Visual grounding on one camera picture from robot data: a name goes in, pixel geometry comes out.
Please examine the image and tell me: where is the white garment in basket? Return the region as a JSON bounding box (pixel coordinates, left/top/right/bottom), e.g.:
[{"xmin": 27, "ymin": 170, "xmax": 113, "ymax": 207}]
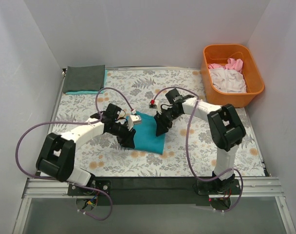
[{"xmin": 209, "ymin": 68, "xmax": 247, "ymax": 93}]

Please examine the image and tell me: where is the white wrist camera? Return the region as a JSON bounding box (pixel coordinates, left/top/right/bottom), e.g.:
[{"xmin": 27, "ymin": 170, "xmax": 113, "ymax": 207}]
[
  {"xmin": 128, "ymin": 115, "xmax": 142, "ymax": 129},
  {"xmin": 148, "ymin": 99, "xmax": 165, "ymax": 114}
]

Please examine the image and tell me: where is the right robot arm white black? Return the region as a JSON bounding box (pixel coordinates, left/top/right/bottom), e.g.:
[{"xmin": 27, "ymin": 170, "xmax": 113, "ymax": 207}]
[{"xmin": 149, "ymin": 88, "xmax": 246, "ymax": 195}]

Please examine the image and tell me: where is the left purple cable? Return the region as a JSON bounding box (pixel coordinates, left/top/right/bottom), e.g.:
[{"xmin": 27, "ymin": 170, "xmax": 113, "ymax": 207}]
[{"xmin": 16, "ymin": 87, "xmax": 138, "ymax": 221}]

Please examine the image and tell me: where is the folded dark grey t shirt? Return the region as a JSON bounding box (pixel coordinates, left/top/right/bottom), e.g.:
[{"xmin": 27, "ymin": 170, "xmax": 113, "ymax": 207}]
[{"xmin": 62, "ymin": 65, "xmax": 106, "ymax": 93}]

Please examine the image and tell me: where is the pink garment in basket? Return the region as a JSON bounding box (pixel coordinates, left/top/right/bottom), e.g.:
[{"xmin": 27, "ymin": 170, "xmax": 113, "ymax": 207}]
[{"xmin": 208, "ymin": 58, "xmax": 243, "ymax": 73}]

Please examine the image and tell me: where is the orange plastic basket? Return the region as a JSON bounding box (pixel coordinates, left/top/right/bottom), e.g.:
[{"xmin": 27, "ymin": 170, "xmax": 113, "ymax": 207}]
[{"xmin": 201, "ymin": 44, "xmax": 264, "ymax": 108}]

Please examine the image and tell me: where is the aluminium frame rail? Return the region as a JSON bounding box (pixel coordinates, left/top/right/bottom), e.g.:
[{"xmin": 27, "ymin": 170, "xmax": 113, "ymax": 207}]
[{"xmin": 22, "ymin": 176, "xmax": 283, "ymax": 199}]

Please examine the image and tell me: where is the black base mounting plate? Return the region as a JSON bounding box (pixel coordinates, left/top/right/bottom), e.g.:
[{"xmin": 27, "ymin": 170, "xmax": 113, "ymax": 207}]
[{"xmin": 67, "ymin": 176, "xmax": 241, "ymax": 207}]

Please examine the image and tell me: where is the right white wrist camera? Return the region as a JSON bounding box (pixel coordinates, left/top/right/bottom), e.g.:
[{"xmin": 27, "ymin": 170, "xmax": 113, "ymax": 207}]
[{"xmin": 148, "ymin": 99, "xmax": 165, "ymax": 114}]

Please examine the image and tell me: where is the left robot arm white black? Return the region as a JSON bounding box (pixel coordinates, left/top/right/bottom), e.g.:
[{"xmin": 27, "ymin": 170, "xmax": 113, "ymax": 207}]
[{"xmin": 36, "ymin": 104, "xmax": 142, "ymax": 195}]

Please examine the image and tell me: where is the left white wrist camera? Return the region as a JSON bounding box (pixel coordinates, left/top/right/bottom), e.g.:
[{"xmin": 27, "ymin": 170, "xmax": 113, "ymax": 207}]
[{"xmin": 128, "ymin": 115, "xmax": 142, "ymax": 129}]

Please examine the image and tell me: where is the floral patterned table mat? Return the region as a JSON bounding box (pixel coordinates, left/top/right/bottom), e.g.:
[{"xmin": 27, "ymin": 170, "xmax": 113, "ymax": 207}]
[{"xmin": 39, "ymin": 69, "xmax": 268, "ymax": 177}]

